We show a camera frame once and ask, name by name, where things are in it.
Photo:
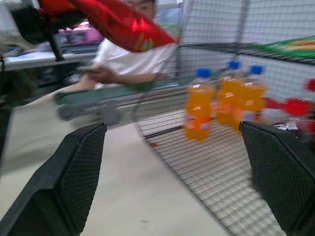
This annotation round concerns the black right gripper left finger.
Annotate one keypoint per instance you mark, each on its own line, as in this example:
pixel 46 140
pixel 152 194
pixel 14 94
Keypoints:
pixel 71 177

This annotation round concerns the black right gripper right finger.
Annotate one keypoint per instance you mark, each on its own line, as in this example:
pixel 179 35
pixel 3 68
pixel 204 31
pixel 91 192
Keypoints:
pixel 280 172

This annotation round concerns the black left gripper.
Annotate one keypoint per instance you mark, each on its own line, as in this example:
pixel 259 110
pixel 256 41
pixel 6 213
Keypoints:
pixel 32 24

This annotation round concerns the red foil snack bag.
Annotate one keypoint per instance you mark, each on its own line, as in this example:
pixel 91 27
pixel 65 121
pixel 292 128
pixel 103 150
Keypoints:
pixel 123 22

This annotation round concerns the green conveyor belt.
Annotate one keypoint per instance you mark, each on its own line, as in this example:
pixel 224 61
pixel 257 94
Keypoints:
pixel 115 93

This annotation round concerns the person's bare hand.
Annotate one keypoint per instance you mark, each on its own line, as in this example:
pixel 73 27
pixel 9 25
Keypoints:
pixel 104 75

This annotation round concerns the black slanted rod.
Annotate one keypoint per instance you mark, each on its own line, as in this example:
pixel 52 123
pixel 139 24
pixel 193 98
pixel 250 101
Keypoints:
pixel 57 49

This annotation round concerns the grey background table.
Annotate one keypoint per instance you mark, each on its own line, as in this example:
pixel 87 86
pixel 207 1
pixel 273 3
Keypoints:
pixel 37 61

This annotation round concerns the pink packaged goods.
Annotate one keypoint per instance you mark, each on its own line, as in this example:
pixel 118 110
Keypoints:
pixel 81 34

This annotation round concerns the cola bottle red cap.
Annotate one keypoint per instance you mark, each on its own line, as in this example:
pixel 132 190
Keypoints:
pixel 274 104
pixel 297 110
pixel 310 84

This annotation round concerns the orange soda bottle blue cap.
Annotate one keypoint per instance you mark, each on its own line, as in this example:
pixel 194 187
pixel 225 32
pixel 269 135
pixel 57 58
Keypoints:
pixel 254 96
pixel 198 108
pixel 227 98

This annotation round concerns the small red scrap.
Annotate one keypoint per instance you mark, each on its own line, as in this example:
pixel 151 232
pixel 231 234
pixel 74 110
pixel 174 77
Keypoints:
pixel 153 144

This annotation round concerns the person in white shirt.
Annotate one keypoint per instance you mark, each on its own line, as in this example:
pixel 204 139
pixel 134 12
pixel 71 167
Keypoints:
pixel 133 66

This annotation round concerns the green flat snack box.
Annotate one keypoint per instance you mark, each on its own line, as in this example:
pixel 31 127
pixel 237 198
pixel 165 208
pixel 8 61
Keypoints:
pixel 290 46

